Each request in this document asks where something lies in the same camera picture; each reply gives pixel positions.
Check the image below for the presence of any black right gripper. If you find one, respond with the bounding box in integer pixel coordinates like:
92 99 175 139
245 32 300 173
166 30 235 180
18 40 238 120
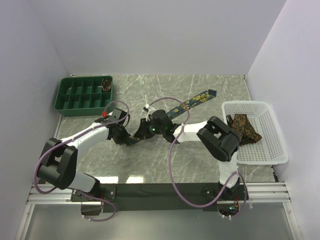
134 117 166 140

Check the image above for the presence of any blue floral yellow tie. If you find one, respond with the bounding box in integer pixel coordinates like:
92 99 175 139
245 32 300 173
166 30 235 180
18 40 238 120
125 89 217 146

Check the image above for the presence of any black base bar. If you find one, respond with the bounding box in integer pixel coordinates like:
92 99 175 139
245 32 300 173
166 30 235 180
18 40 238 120
70 183 249 212

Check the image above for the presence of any dark key-pattern tie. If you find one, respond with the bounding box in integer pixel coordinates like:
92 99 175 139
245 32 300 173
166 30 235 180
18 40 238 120
226 114 262 146

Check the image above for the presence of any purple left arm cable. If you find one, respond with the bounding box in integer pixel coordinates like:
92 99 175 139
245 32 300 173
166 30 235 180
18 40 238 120
33 99 131 223

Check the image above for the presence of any rolled dark tie in tray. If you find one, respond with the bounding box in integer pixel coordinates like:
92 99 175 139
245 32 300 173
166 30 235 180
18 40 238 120
101 78 112 93

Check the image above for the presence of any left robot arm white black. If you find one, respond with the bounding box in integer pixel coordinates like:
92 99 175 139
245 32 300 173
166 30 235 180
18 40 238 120
33 108 130 201

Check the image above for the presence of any white plastic basket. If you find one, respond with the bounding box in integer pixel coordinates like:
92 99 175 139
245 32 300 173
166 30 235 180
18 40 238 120
221 100 289 165

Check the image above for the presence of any green compartment tray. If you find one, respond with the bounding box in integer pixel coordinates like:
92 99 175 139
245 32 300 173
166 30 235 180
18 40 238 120
54 75 114 117

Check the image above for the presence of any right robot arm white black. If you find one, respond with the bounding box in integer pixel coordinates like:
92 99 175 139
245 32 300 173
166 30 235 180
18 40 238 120
134 109 240 200

